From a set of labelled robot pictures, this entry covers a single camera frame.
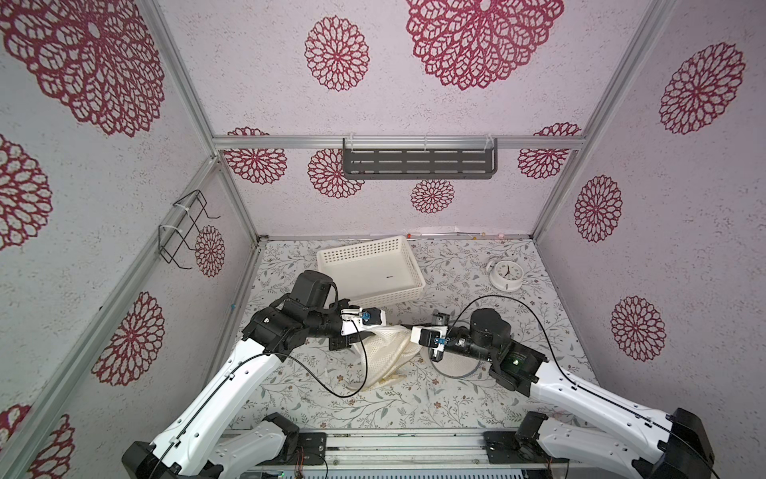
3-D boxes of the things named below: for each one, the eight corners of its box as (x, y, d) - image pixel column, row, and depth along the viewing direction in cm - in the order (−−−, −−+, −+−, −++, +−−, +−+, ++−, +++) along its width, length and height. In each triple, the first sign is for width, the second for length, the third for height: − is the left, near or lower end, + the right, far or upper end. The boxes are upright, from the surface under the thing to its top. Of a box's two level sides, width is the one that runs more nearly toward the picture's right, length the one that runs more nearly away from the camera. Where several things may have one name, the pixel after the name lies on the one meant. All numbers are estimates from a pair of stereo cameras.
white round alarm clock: (491, 293, 107) (496, 284, 103) (485, 268, 114) (488, 259, 110) (523, 293, 107) (528, 284, 103) (514, 268, 114) (519, 259, 110)
